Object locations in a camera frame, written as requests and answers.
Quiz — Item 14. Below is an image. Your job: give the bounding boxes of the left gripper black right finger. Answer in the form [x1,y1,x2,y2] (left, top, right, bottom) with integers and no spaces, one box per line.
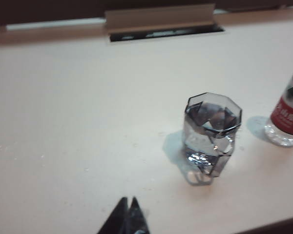
[127,196,151,234]

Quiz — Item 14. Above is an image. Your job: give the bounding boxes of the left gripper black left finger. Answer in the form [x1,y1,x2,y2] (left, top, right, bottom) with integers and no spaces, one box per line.
[96,196,129,234]

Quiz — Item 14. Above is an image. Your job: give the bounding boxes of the clear red-label water bottle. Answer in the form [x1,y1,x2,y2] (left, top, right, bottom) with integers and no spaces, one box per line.
[264,58,293,147]

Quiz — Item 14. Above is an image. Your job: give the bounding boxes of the grey octagonal glass mug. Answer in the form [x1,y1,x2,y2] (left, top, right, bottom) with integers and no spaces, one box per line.
[184,92,243,186]

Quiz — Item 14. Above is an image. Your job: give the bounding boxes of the beige desk cable tray flap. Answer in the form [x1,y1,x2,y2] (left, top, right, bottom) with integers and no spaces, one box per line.
[104,3,226,44]

